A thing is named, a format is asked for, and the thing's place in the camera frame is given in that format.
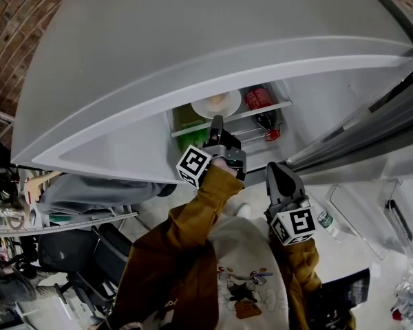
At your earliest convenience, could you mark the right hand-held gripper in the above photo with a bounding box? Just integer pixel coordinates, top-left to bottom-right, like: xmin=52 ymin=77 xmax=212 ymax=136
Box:
xmin=264 ymin=162 xmax=317 ymax=246

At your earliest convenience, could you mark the white cartoon print sweatshirt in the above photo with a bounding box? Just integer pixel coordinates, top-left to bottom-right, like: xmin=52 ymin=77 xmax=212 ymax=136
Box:
xmin=209 ymin=214 xmax=293 ymax=330

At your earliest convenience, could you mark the red label cola bottle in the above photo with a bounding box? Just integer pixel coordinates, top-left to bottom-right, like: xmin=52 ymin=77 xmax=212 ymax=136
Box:
xmin=244 ymin=85 xmax=283 ymax=142

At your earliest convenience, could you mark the crumpled plastic bag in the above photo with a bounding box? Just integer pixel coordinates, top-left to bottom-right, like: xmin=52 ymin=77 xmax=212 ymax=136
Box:
xmin=392 ymin=280 xmax=413 ymax=322

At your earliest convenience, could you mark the person's left forearm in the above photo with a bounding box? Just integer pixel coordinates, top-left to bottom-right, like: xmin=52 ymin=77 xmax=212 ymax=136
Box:
xmin=168 ymin=165 xmax=245 ymax=247

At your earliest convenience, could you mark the grey sweater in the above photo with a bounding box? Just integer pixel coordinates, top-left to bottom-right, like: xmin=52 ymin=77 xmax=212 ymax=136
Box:
xmin=37 ymin=173 xmax=177 ymax=216

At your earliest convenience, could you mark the black office chair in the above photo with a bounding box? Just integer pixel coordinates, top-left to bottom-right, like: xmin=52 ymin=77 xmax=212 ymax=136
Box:
xmin=37 ymin=222 xmax=135 ymax=322

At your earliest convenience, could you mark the person's left hand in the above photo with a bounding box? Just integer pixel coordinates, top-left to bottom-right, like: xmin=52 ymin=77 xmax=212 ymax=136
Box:
xmin=209 ymin=156 xmax=238 ymax=178

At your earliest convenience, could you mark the wooden clothes hanger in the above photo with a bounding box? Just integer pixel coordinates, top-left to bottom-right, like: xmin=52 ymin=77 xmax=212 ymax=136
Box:
xmin=25 ymin=170 xmax=63 ymax=206

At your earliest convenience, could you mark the green tea bottle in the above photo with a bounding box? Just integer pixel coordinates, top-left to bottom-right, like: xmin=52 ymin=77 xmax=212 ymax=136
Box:
xmin=171 ymin=103 xmax=207 ymax=147

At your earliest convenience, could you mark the white refrigerator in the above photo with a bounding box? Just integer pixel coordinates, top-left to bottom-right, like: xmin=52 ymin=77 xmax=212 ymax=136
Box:
xmin=10 ymin=0 xmax=413 ymax=274

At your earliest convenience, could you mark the clear water bottle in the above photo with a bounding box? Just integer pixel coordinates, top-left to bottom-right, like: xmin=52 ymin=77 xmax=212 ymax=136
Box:
xmin=316 ymin=210 xmax=348 ymax=243

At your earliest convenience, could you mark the mustard brown jacket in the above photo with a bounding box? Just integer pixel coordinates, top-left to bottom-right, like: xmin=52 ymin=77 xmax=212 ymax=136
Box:
xmin=103 ymin=165 xmax=357 ymax=330

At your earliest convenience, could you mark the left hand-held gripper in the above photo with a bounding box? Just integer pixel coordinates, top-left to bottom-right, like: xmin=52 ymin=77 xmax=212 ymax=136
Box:
xmin=176 ymin=114 xmax=248 ymax=189

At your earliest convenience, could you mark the person's right forearm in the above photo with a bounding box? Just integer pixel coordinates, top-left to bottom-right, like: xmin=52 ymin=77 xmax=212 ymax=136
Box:
xmin=268 ymin=237 xmax=323 ymax=288

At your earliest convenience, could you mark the white round plate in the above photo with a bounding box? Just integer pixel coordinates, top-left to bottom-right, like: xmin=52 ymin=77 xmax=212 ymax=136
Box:
xmin=191 ymin=89 xmax=242 ymax=119

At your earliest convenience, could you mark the coiled beige cable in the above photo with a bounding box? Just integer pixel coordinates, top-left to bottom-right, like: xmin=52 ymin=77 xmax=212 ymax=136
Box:
xmin=0 ymin=204 xmax=27 ymax=230

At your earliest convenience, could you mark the white metal shelving rack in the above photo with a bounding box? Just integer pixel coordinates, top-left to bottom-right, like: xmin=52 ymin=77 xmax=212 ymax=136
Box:
xmin=0 ymin=108 xmax=140 ymax=239

